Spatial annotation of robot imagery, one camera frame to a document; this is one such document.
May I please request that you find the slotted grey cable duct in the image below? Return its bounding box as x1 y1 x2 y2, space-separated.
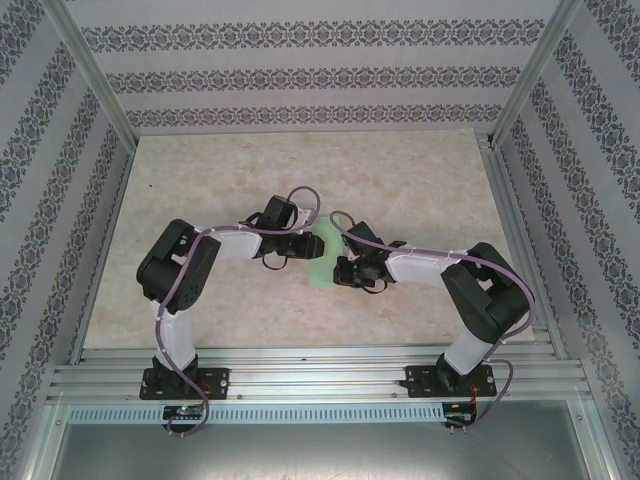
67 402 476 426

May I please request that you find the grey metal sheet panel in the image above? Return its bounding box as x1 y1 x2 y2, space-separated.
7 399 634 480

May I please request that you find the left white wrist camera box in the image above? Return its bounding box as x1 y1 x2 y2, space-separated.
294 207 319 234

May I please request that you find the aluminium frame post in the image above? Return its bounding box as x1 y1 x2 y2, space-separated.
489 0 586 149
42 0 140 147

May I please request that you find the aluminium mounting rail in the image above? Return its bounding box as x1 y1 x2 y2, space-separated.
47 344 596 404

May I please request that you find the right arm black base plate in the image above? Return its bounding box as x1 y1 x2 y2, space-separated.
405 364 499 399

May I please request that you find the aluminium side rail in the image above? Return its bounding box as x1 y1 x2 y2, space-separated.
67 137 140 365
474 130 570 360

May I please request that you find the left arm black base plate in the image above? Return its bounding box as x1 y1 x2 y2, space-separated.
139 367 232 401

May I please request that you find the green paper sheet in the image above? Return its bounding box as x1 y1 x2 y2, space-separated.
308 215 351 289

